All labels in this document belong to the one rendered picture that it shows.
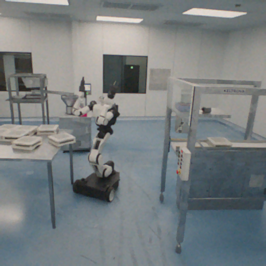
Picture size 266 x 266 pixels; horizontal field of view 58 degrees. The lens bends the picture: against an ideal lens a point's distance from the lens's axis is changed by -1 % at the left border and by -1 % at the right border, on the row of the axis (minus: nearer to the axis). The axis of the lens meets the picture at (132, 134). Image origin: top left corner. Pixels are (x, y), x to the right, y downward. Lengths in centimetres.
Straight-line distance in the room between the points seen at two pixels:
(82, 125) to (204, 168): 269
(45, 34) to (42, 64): 82
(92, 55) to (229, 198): 563
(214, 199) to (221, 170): 42
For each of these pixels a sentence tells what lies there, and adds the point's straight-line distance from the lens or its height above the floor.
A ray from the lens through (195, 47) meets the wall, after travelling 829.
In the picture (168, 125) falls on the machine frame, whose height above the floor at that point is 110.
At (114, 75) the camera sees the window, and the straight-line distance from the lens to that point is 762.
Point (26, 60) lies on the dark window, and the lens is 774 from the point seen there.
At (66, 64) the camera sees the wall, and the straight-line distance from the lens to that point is 758.
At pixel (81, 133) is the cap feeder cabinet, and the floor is 42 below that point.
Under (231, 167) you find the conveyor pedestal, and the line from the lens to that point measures 330.
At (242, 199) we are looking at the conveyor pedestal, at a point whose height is 16.
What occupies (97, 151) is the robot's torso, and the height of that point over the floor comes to 67.
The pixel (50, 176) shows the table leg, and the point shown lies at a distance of 272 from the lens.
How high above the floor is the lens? 188
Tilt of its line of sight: 17 degrees down
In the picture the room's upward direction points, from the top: 2 degrees clockwise
